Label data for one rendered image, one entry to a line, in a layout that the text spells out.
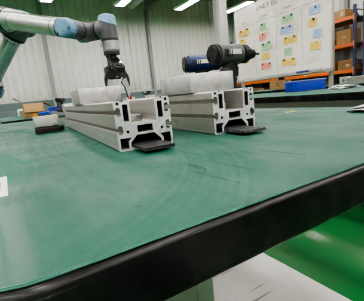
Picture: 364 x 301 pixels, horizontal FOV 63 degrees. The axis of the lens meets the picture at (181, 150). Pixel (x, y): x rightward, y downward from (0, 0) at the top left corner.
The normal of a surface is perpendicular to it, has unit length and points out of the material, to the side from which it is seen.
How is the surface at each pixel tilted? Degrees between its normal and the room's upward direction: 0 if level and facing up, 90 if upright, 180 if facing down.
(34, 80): 90
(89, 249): 0
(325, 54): 90
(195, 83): 90
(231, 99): 90
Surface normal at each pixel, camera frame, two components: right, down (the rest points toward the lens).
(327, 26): -0.85, 0.18
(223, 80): 0.45, 0.12
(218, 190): -0.10, -0.98
